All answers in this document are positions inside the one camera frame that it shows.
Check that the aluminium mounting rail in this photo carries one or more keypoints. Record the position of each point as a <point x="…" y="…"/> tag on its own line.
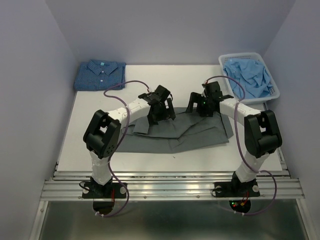
<point x="170" y="186"/>

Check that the folded blue checked shirt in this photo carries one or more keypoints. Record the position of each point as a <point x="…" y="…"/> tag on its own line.
<point x="99" y="75"/>

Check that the white plastic laundry basket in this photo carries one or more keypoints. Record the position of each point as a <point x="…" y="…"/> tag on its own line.
<point x="274" y="92"/>

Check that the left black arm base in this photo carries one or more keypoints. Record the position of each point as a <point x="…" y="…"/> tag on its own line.
<point x="112" y="190"/>

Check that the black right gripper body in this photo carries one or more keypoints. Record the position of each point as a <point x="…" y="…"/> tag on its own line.
<point x="204" y="106"/>

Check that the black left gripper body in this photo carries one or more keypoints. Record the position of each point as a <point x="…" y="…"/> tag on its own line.
<point x="161" y="112"/>

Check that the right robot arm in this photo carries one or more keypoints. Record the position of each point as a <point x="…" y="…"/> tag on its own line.
<point x="262" y="135"/>

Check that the grey long sleeve shirt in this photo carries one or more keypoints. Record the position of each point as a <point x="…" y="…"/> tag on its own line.
<point x="187" y="132"/>

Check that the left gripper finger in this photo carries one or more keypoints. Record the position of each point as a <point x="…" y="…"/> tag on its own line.
<point x="153" y="119"/>
<point x="170" y="109"/>

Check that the light blue crumpled shirt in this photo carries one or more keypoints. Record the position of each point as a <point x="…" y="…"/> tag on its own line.
<point x="251" y="79"/>

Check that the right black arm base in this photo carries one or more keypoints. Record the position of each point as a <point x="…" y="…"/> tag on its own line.
<point x="229" y="189"/>

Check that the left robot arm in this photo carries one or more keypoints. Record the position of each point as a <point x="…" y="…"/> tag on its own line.
<point x="102" y="134"/>

